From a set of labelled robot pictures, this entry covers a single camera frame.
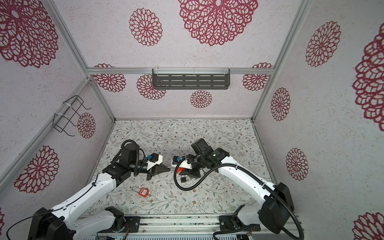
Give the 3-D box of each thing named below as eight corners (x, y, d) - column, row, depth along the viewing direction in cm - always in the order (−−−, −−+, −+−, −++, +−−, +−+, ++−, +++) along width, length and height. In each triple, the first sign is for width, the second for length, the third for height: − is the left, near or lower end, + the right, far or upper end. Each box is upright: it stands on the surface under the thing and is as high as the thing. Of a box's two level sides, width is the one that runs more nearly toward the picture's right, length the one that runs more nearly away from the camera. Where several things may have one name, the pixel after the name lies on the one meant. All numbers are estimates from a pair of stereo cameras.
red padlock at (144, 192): (139, 194, 85) (138, 193, 84) (143, 187, 88) (142, 185, 86) (146, 198, 84) (145, 196, 83) (150, 190, 87) (149, 189, 85)
